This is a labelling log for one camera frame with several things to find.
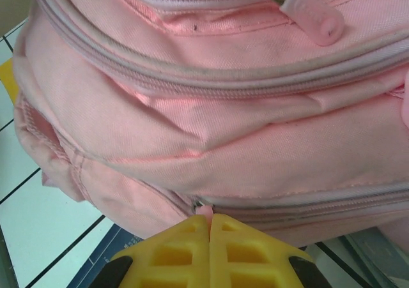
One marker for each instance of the dark blue book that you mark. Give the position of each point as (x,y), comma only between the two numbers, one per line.
(96,259)

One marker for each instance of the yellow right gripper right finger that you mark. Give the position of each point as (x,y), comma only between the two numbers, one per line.
(249,259)

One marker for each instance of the yellow book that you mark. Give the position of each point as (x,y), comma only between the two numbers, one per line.
(6,80)

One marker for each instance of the pink school backpack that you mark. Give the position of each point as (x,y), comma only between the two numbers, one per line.
(223,125)

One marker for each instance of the white teal notebook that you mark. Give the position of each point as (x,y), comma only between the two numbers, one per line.
(380,262)

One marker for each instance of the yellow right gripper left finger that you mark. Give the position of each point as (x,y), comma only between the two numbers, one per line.
(172,259)

